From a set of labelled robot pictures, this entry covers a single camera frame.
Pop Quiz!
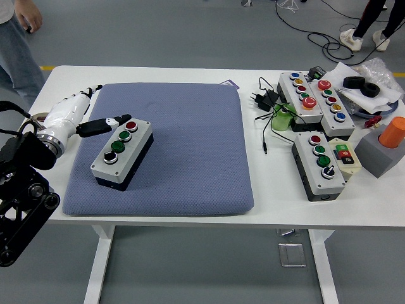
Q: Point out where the green plastic cup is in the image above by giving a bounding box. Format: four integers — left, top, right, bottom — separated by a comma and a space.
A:
271, 103, 297, 132

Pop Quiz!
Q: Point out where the person's hand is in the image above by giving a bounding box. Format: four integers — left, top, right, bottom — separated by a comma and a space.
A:
14, 0, 44, 34

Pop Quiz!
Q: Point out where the cream tray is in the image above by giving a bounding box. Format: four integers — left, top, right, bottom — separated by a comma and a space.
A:
28, 111, 51, 125

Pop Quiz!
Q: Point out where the white paper sheet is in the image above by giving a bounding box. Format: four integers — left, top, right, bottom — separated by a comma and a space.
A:
325, 61, 404, 115

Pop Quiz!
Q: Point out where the black floor cable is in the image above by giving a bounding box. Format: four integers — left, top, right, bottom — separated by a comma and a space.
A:
275, 0, 392, 66

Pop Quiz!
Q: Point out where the metal floor socket plate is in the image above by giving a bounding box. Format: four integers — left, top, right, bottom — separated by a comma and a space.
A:
277, 242, 308, 269

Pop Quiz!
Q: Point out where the red knob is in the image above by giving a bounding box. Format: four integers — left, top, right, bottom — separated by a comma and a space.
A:
363, 116, 383, 129

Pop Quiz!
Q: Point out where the clear bubble wrap bag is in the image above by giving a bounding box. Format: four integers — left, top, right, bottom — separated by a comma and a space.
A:
354, 57, 405, 96

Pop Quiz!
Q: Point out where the orange cylinder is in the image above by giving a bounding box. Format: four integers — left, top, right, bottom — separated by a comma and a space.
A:
378, 116, 405, 149

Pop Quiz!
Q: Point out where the white table leg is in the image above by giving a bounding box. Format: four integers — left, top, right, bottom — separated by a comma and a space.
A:
308, 229, 340, 304
82, 225, 116, 304

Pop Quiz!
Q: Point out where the person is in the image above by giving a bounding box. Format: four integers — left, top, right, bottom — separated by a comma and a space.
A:
0, 0, 47, 108
340, 0, 405, 53

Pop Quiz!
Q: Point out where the blue-grey textured mat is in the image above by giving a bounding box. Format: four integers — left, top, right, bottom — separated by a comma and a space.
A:
61, 82, 256, 218

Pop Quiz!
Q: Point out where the black adapter cord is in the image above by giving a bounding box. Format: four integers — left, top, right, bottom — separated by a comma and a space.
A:
254, 77, 300, 155

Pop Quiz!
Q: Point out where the white floor cable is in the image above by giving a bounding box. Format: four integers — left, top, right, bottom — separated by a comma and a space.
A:
277, 0, 300, 15

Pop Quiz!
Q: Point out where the black terminal block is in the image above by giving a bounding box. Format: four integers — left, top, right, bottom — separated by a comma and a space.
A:
307, 65, 327, 80

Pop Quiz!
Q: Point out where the black power adapter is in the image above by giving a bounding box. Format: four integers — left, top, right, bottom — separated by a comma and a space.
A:
251, 89, 280, 112

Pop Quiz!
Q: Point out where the grey four-button control box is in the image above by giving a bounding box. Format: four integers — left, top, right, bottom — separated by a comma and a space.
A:
90, 118, 154, 193
291, 131, 347, 203

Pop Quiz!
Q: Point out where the blue round plate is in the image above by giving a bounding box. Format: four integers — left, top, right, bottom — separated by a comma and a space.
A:
343, 96, 402, 120

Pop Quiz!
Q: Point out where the grey block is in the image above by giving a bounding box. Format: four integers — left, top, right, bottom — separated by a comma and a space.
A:
354, 123, 403, 179

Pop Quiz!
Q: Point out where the grey five-button control box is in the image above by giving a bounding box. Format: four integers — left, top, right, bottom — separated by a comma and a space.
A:
277, 71, 325, 132
308, 79, 356, 137

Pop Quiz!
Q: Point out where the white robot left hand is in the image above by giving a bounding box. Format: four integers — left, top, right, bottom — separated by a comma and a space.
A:
42, 84, 132, 149

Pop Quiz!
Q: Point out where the cream three-button switch box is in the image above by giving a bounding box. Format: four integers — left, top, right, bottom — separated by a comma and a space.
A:
328, 138, 363, 183

